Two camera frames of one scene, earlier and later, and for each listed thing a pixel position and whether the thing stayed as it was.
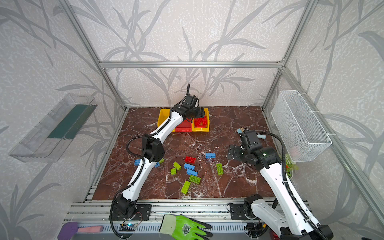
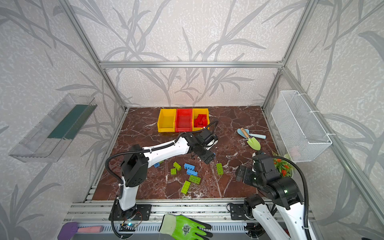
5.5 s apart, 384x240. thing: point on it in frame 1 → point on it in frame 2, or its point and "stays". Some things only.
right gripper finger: (234, 152) → (245, 174)
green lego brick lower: (195, 179) stays
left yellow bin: (164, 115) stays
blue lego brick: (190, 168) stays
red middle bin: (184, 126) stays
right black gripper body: (235, 153) → (243, 173)
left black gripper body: (198, 112) → (202, 150)
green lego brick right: (219, 168) stays
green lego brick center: (177, 166) stays
